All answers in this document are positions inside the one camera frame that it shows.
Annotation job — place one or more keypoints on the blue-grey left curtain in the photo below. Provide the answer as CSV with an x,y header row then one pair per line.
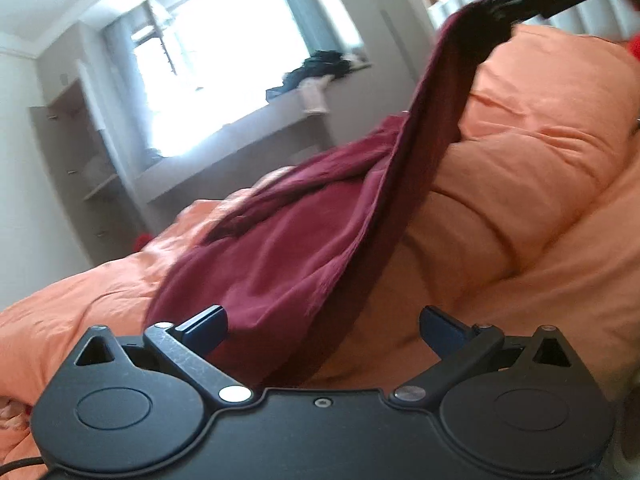
x,y
120,47

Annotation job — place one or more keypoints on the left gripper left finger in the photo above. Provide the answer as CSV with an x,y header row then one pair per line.
x,y
181,351

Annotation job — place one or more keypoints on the open beige wardrobe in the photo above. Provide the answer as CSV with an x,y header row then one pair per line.
x,y
75,133

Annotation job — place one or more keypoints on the grey padded headboard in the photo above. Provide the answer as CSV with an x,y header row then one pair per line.
x,y
520,0

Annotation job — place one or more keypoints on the red item beyond bed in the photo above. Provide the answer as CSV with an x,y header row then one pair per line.
x,y
141,241

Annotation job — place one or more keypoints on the dark clothes pile on sill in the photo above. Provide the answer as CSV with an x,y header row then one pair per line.
x,y
321,63

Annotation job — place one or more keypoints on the white cloth hanging off sill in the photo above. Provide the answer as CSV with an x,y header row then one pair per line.
x,y
312,94

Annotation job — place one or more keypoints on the maroon red garment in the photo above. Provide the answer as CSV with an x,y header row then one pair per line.
x,y
295,263

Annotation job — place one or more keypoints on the grey window seat cabinet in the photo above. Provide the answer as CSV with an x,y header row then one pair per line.
x,y
284,112

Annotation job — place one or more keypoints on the blue-grey curtain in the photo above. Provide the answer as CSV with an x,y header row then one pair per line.
x,y
326,25
120,47

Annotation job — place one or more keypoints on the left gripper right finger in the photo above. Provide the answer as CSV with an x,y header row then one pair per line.
x,y
464,351

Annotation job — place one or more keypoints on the blue-grey right curtain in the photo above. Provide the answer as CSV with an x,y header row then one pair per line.
x,y
326,25

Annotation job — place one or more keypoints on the orange duvet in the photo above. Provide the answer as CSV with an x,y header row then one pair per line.
x,y
533,219

